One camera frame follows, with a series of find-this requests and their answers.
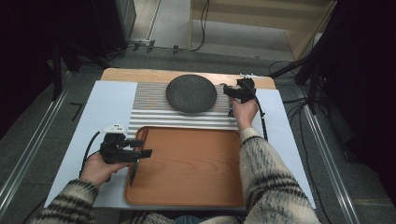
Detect white power strip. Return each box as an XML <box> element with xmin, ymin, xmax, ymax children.
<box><xmin>129</xmin><ymin>37</ymin><xmax>151</xmax><ymax>47</ymax></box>

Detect person's blue jeans lap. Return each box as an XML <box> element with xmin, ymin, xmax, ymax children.
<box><xmin>172</xmin><ymin>215</ymin><xmax>204</xmax><ymax>224</ymax></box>

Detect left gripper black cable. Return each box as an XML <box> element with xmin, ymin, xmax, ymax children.
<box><xmin>78</xmin><ymin>130</ymin><xmax>103</xmax><ymax>179</ymax></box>

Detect person's left hand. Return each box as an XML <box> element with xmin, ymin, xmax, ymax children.
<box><xmin>78</xmin><ymin>152</ymin><xmax>129</xmax><ymax>188</ymax></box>

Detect brown wooden tray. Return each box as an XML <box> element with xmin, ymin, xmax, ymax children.
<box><xmin>123</xmin><ymin>125</ymin><xmax>247</xmax><ymax>208</ymax></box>

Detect dark grey round plate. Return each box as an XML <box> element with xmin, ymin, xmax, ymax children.
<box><xmin>165</xmin><ymin>74</ymin><xmax>218</xmax><ymax>115</ymax></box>

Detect light wooden shelf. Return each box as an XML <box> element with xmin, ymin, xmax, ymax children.
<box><xmin>188</xmin><ymin>0</ymin><xmax>339</xmax><ymax>62</ymax></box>

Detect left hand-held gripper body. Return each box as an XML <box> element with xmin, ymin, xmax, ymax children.
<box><xmin>98</xmin><ymin>123</ymin><xmax>140</xmax><ymax>165</ymax></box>

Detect black stand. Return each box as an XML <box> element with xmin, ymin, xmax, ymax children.
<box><xmin>49</xmin><ymin>35</ymin><xmax>110</xmax><ymax>101</ymax></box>
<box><xmin>268</xmin><ymin>46</ymin><xmax>332</xmax><ymax>116</ymax></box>

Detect black floor cables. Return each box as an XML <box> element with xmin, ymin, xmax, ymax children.
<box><xmin>281</xmin><ymin>96</ymin><xmax>332</xmax><ymax>224</ymax></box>

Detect person's right hand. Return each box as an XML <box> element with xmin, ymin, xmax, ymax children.
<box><xmin>230</xmin><ymin>96</ymin><xmax>261</xmax><ymax>132</ymax></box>

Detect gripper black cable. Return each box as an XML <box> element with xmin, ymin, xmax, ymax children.
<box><xmin>78</xmin><ymin>130</ymin><xmax>103</xmax><ymax>179</ymax></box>
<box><xmin>253</xmin><ymin>92</ymin><xmax>269</xmax><ymax>142</ymax></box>

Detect metal floor rail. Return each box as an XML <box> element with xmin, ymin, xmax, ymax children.
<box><xmin>0</xmin><ymin>71</ymin><xmax>73</xmax><ymax>217</ymax></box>
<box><xmin>295</xmin><ymin>87</ymin><xmax>362</xmax><ymax>224</ymax></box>

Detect dark cabinet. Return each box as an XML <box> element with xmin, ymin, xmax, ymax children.
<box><xmin>92</xmin><ymin>0</ymin><xmax>138</xmax><ymax>60</ymax></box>

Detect striped placemat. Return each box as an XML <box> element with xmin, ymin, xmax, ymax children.
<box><xmin>126</xmin><ymin>81</ymin><xmax>250</xmax><ymax>132</ymax></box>

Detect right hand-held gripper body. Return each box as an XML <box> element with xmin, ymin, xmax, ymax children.
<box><xmin>232</xmin><ymin>73</ymin><xmax>265</xmax><ymax>105</ymax></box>

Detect hanging black cable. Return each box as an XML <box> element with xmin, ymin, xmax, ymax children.
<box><xmin>189</xmin><ymin>0</ymin><xmax>210</xmax><ymax>52</ymax></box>

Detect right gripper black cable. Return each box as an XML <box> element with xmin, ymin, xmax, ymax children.
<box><xmin>253</xmin><ymin>92</ymin><xmax>269</xmax><ymax>142</ymax></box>

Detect white table sheet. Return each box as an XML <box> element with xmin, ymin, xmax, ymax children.
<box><xmin>43</xmin><ymin>79</ymin><xmax>316</xmax><ymax>210</ymax></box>

